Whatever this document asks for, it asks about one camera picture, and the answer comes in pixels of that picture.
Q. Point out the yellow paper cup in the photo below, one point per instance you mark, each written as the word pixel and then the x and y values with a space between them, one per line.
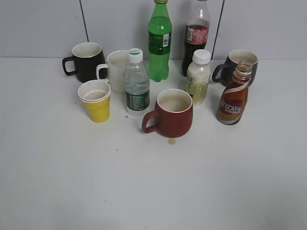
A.
pixel 96 96

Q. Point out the brown Nescafe coffee bottle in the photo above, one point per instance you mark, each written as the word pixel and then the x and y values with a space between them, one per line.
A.
pixel 235 96

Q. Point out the red ceramic mug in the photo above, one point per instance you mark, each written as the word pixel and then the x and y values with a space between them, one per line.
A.
pixel 172 115

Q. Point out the clear water bottle white cap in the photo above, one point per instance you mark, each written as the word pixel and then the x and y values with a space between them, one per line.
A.
pixel 136 84

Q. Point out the pale juice bottle white cap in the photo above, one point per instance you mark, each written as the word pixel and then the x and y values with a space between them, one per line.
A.
pixel 198 76

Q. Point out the white ceramic mug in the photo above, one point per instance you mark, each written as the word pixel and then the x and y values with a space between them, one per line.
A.
pixel 117 62

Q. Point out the black ceramic mug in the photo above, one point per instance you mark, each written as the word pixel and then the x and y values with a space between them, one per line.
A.
pixel 85 57

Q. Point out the dark grey ceramic mug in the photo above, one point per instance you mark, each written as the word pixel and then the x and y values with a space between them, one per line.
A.
pixel 223 73

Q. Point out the green soda bottle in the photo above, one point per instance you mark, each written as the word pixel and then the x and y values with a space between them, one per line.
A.
pixel 159 41

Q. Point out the cola bottle red label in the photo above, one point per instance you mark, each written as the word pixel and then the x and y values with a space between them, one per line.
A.
pixel 196 32

